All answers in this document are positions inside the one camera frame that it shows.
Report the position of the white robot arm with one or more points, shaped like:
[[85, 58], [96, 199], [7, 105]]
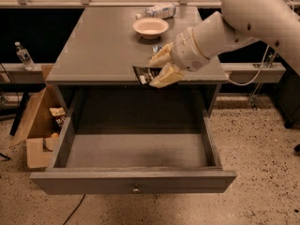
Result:
[[238, 24]]

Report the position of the lying clear water bottle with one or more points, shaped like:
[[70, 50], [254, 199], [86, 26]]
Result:
[[162, 11]]

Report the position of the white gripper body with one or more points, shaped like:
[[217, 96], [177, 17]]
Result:
[[187, 52]]

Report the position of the grey open top drawer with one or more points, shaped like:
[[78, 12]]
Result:
[[113, 155]]

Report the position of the black rxbar chocolate wrapper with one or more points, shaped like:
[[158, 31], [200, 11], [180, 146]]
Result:
[[146, 74]]

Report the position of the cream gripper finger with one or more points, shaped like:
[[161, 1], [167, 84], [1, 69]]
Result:
[[169, 74], [162, 57]]

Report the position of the snack box in carton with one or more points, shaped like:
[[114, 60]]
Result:
[[58, 115]]

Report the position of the grey cabinet counter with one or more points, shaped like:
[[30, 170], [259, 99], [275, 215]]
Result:
[[94, 74]]

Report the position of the blue silver chip bag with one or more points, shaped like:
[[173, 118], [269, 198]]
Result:
[[156, 49]]

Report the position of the open cardboard box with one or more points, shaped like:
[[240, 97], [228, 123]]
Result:
[[37, 128]]

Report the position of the upright small water bottle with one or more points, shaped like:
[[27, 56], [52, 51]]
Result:
[[24, 56]]

